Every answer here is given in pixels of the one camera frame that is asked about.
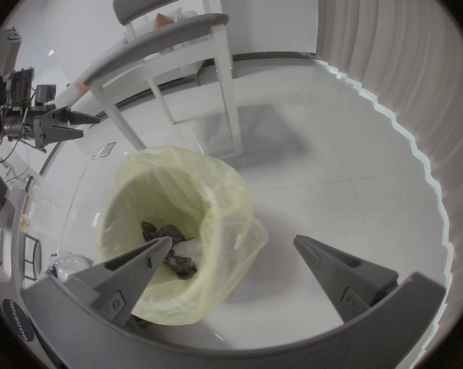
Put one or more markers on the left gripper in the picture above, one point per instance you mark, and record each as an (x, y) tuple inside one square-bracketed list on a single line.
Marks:
[(16, 126)]

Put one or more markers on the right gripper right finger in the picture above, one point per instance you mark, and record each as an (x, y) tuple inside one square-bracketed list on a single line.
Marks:
[(343, 279)]

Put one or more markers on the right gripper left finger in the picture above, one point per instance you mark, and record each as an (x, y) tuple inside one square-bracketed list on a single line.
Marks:
[(133, 271)]

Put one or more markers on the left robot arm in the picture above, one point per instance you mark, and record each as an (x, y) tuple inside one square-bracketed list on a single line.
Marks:
[(20, 87)]

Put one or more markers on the crumpled black plastic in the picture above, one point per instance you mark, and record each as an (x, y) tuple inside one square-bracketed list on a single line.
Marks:
[(166, 232), (182, 267)]

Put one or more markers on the white trash bin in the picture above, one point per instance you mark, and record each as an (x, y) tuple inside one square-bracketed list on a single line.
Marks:
[(154, 194)]

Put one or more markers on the yellow plastic bag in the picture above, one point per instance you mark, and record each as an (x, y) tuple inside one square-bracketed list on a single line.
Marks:
[(231, 206)]

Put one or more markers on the white power strip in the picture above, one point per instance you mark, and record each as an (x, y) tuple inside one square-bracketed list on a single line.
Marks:
[(104, 150)]

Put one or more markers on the crumpled white paper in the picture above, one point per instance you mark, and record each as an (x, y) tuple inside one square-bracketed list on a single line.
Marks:
[(191, 248)]

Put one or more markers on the white chair with grey seat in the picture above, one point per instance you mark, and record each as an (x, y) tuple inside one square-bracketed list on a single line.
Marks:
[(225, 75)]

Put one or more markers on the white curtain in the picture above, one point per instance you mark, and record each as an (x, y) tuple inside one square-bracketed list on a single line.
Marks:
[(393, 60)]

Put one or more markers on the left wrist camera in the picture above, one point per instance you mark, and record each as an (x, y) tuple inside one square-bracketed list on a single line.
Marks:
[(46, 92)]

